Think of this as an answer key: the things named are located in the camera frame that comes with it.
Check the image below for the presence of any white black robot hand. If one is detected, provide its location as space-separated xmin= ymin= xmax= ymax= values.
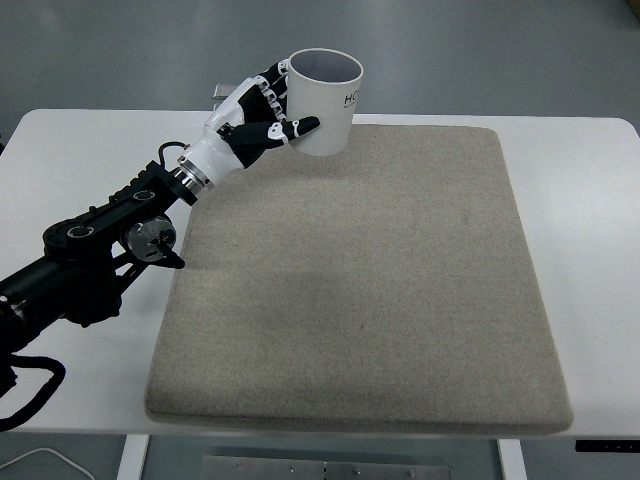
xmin=185 ymin=59 xmax=322 ymax=190

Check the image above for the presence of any white ribbed cup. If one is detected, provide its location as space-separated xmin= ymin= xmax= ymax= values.
xmin=285 ymin=47 xmax=365 ymax=158

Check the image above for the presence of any beige fabric mat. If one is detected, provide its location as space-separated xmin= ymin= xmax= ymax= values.
xmin=144 ymin=121 xmax=575 ymax=435

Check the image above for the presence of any white table leg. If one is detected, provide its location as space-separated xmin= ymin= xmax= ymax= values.
xmin=496 ymin=438 xmax=527 ymax=480
xmin=117 ymin=434 xmax=151 ymax=480

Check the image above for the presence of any grey metal plate with screws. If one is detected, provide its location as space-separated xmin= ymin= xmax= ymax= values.
xmin=201 ymin=454 xmax=452 ymax=480

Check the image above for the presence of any black table control box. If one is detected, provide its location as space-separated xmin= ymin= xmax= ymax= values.
xmin=574 ymin=439 xmax=640 ymax=454

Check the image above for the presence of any white floor cable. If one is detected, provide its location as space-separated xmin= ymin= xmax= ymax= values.
xmin=0 ymin=446 xmax=94 ymax=480

